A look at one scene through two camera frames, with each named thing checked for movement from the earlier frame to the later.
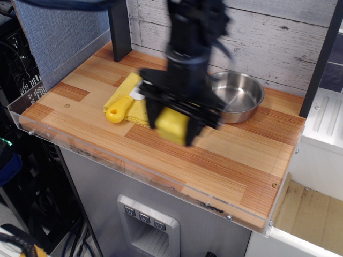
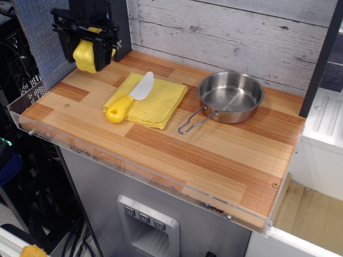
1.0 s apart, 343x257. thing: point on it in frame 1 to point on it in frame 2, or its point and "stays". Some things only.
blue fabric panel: (62, 38) stays
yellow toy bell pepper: (173, 126) to (83, 53)
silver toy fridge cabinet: (130, 216) stays
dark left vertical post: (120, 28) stays
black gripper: (184, 85) to (87, 19)
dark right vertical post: (315, 81) stays
